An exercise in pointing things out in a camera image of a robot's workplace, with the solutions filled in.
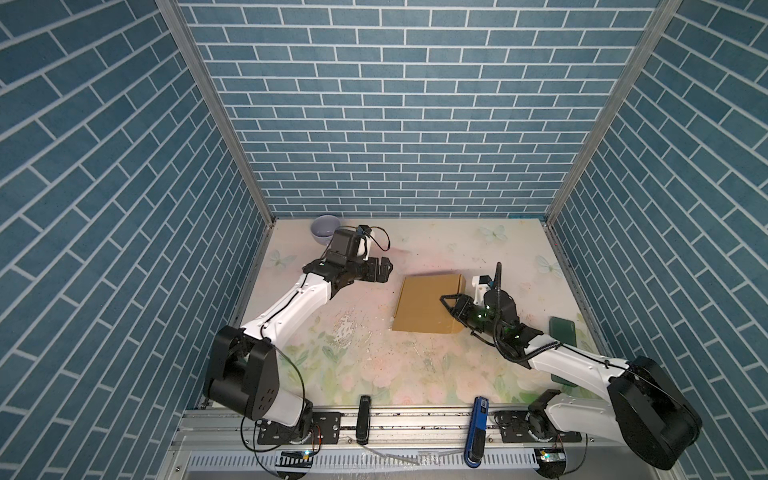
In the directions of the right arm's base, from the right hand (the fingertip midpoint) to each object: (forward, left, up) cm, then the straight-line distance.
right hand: (440, 297), depth 83 cm
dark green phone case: (-1, -39, -13) cm, 41 cm away
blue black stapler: (-33, -9, -12) cm, 37 cm away
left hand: (+7, +18, +4) cm, 19 cm away
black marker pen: (-30, +19, -14) cm, 38 cm away
